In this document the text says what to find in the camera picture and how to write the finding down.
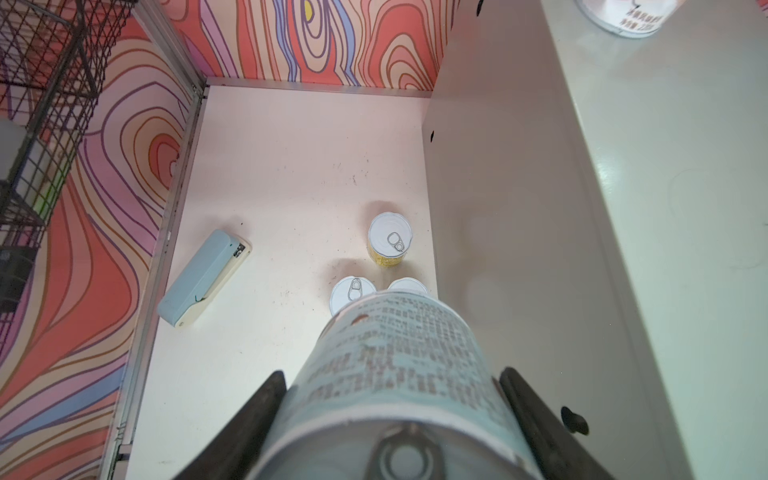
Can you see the left black wire basket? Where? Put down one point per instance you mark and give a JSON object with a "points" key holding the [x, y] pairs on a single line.
{"points": [[54, 56]]}

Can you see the teal label can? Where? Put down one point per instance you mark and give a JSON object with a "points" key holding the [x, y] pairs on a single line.
{"points": [[348, 290], [396, 387]]}

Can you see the grey stapler box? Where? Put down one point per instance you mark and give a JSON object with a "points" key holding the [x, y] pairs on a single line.
{"points": [[213, 264]]}

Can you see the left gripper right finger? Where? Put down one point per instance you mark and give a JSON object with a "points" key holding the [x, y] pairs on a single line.
{"points": [[557, 453]]}

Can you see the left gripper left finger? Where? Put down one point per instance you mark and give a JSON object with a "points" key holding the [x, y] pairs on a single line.
{"points": [[236, 449]]}

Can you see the teal label can front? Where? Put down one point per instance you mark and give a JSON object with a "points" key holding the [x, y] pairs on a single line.
{"points": [[396, 387]]}

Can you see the yellow label can left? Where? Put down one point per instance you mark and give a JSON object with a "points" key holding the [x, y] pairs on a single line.
{"points": [[389, 239]]}

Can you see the pink label can left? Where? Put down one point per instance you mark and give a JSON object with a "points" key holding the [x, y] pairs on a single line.
{"points": [[409, 284]]}

